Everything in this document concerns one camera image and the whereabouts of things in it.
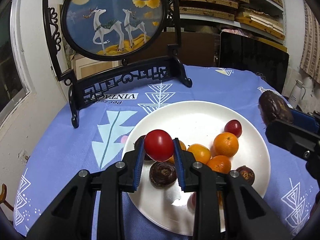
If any small orange pile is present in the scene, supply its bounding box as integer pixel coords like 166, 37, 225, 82
217, 191, 223, 206

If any dark red plum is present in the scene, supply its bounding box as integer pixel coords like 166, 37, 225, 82
188, 192, 196, 211

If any large orange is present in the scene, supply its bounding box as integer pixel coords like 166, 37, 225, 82
211, 132, 239, 158

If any yellow orange fruit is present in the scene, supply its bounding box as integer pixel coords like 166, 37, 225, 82
187, 144, 212, 164

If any bright red tomato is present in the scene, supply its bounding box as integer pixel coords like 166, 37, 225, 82
144, 129, 174, 162

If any white thermos jug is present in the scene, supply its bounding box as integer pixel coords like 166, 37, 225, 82
288, 80, 306, 108

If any beige checked curtain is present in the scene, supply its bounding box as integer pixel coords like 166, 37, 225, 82
300, 1, 320, 83

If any small red plum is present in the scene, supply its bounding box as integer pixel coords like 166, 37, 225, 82
224, 119, 242, 138

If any wooden chair left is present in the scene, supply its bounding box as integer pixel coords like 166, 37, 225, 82
0, 184, 14, 211

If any blue patterned tablecloth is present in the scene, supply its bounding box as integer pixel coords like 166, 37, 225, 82
14, 66, 319, 239

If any black chair back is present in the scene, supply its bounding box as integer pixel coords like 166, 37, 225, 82
219, 31, 289, 93

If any white round plate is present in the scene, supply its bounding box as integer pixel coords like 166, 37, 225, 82
123, 101, 271, 236

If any wooden storage shelf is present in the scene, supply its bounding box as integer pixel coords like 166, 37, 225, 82
64, 0, 288, 53

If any round deer art screen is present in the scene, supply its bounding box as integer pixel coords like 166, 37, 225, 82
42, 0, 193, 128

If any window with white frame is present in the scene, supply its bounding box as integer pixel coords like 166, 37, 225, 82
1, 0, 32, 122

